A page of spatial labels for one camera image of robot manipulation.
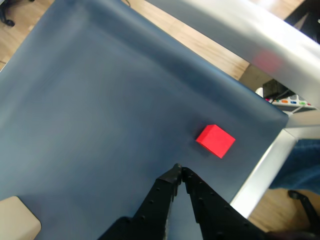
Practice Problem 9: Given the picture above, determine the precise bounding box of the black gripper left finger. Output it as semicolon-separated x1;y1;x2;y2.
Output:
99;163;183;240

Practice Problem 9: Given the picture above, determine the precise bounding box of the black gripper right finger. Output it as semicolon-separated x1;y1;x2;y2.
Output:
181;167;266;240

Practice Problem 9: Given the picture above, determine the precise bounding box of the red cube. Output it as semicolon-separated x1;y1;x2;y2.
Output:
195;124;237;160

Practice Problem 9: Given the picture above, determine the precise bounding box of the beige metal square box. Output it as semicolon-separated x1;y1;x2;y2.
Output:
0;195;42;240

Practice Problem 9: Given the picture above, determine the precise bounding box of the black office chair base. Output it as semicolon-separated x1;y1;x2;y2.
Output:
0;0;36;27
287;189;320;233

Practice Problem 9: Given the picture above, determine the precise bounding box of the person's leg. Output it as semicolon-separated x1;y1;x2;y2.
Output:
268;138;320;195

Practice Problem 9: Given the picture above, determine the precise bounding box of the dark blue-grey table mat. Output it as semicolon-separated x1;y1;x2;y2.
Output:
0;0;290;240

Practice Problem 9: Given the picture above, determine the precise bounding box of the white power strip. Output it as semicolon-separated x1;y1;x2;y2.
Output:
254;86;319;111

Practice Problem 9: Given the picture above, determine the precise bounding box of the silver metal frame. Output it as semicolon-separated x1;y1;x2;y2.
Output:
146;0;320;221

